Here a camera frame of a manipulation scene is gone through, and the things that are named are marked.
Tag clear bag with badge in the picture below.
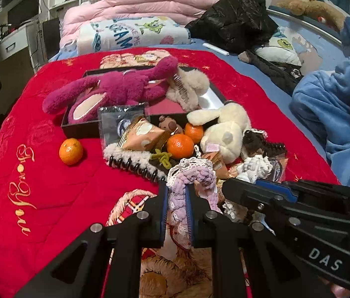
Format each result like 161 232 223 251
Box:
98 103 146 149

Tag white monster pillow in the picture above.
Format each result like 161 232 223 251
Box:
253 27 302 67

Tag front orange mandarin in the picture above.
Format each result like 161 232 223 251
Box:
166 134 194 160

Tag red embroidered blanket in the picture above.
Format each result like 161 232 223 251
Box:
0 48 338 297

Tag cream plush dog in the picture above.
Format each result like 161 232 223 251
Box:
186 102 251 164

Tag brown triangular snack pack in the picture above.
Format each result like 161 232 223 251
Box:
117 116 170 151

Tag brown teddy bear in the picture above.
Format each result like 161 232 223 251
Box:
276 0 346 32

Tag green pretzel hair clip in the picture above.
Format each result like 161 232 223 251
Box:
149 149 177 170

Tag cartoon print pillow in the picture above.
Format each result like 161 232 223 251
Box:
77 16 191 55

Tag beige fluffy hair claw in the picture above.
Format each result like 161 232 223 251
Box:
166 67 210 112

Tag pink quilt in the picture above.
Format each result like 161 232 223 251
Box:
59 0 219 47

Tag white fluffy black hair claw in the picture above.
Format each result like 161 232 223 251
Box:
103 143 167 183

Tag lilac crochet scrunchie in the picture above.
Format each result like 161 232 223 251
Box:
166 157 220 250

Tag blue fleece blanket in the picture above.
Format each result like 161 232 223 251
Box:
290 17 350 186

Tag rear orange mandarin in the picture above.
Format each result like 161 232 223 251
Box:
184 123 205 145

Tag white remote control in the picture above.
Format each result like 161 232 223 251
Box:
203 42 230 56

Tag white desk with shelves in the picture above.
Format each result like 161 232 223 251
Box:
0 0 81 71

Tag lone orange mandarin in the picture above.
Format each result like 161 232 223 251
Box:
59 138 83 165

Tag white scrunchie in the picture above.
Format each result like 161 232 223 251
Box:
236 155 273 184

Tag small brown capybara charm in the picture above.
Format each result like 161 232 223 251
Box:
158 115 184 135

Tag magenta plush bear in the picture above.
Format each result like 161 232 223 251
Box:
42 56 178 124

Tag black computer monitor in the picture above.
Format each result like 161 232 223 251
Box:
7 0 39 26

